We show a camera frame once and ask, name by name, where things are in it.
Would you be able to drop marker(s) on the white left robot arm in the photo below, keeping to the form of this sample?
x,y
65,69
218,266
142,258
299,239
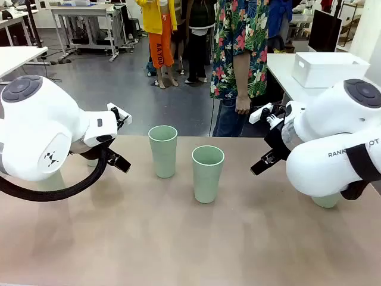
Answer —
x,y
35,128

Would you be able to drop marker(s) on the black stand pole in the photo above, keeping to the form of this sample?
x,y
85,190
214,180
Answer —
x,y
33,26

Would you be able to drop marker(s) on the person in blue jacket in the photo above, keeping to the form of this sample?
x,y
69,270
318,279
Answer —
x,y
278,21

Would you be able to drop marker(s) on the person in floral shirt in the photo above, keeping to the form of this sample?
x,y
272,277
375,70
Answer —
x,y
226,44

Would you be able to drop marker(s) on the person's left forearm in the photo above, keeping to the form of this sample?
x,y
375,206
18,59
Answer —
x,y
241,74

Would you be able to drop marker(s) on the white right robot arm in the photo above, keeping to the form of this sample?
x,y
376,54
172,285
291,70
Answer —
x,y
327,125

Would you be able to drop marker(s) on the person in black clothes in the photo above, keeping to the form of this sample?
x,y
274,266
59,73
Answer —
x,y
198,44

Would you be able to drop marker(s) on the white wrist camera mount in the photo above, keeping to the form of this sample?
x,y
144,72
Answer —
x,y
259,114
110,105

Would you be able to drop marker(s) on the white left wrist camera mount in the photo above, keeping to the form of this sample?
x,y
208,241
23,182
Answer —
x,y
110,105

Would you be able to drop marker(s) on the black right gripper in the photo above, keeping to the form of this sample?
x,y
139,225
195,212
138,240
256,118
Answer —
x,y
275,138

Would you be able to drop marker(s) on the white desk with dark drawers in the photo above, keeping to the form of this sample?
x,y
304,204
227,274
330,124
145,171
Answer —
x,y
12,16

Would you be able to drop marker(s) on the black computer monitor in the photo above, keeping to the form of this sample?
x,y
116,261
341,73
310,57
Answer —
x,y
324,32

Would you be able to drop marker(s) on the white plastic basket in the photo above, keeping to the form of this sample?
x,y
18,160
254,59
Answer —
x,y
321,74

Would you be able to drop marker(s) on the mannequin in orange shorts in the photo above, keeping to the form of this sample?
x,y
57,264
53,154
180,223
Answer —
x,y
160,47

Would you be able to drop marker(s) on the white desk with metal legs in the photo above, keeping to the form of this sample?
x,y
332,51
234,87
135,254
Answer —
x,y
80,12

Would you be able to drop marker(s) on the person's left hand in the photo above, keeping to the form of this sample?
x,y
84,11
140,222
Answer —
x,y
243,105

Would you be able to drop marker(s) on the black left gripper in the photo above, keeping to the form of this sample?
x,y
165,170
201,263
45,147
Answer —
x,y
87,150

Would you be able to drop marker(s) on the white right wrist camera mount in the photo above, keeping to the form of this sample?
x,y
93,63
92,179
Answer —
x,y
259,114

